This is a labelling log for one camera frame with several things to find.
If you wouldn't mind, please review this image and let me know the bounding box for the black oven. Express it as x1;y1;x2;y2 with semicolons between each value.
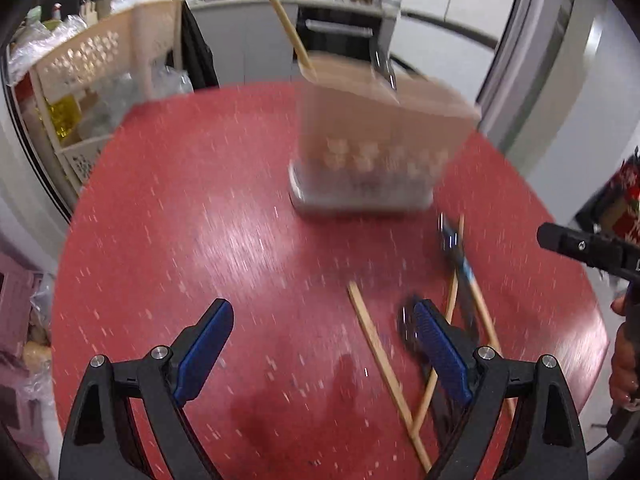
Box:
295;4;397;61

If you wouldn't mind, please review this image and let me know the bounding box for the clear plastic bag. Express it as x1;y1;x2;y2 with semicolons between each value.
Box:
7;14;87;87

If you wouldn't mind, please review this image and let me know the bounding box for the metal utensil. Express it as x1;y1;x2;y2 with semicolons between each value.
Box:
370;40;399;94

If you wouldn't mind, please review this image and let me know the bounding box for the wooden chopstick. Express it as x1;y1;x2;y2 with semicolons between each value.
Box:
348;281;432;472
247;0;319;79
411;215;466;438
462;260;517;418

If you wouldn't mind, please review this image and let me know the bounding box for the red patterned bag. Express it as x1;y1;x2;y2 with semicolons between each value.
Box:
575;157;640;243

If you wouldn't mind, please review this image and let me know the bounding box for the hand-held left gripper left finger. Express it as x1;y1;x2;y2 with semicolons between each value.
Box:
59;298;235;480

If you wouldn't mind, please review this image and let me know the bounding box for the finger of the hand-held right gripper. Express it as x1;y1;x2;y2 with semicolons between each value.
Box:
536;222;640;283

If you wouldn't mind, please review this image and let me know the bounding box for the beige plastic shelf rack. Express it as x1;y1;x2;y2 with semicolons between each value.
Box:
27;0;184;196

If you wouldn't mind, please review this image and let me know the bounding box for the beige plastic utensil holder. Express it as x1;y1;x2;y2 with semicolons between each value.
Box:
288;51;482;217

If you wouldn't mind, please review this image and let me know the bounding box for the person's right hand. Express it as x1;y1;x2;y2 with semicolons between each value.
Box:
609;294;640;408

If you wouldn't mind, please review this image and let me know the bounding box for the black hanging cloth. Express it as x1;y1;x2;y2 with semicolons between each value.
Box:
180;0;221;92

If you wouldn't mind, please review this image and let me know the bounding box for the yellow oil bottle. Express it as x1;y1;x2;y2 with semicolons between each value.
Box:
47;95;84;142

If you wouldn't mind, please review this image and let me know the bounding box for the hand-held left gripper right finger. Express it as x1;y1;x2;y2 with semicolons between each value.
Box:
413;298;590;480

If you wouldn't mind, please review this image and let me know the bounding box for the grey refrigerator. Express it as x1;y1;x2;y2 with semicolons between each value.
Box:
475;0;623;148

